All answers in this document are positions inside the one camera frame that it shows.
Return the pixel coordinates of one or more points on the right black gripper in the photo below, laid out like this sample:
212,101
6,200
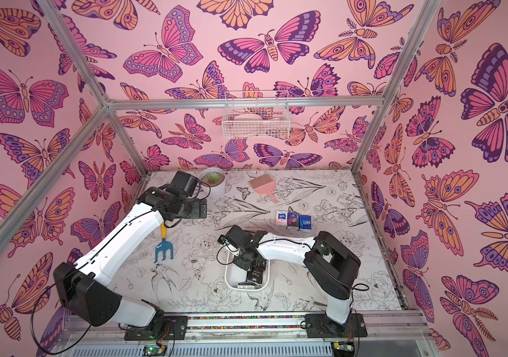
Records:
252,265

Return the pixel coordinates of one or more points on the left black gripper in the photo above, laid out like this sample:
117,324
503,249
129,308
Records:
198,207

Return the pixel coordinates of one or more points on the pink blue floral tissue pack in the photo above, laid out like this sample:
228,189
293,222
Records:
281,218

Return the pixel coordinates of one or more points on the dark blue tissue pack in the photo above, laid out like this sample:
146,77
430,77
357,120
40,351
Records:
293,221

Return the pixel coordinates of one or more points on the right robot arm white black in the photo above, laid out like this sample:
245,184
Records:
333,266

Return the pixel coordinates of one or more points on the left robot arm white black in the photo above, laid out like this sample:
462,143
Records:
83,287

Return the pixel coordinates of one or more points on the white oval storage box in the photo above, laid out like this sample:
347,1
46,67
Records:
242,281

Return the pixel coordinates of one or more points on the black sachet bottom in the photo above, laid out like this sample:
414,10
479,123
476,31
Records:
256,273

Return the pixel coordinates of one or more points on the white pot with succulent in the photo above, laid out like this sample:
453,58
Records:
215,181

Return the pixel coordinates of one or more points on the pink dustpan brush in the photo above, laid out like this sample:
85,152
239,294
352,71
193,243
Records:
264,185

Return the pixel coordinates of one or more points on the blue garden fork yellow handle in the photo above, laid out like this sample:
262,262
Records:
164,249

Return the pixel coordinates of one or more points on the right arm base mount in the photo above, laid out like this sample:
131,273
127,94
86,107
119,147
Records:
321,326

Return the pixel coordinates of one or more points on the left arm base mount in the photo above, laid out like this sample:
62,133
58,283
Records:
164,328

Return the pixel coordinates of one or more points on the white wire wall basket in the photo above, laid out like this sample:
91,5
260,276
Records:
254,115

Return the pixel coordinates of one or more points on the aluminium rail front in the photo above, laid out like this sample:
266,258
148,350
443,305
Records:
406,325

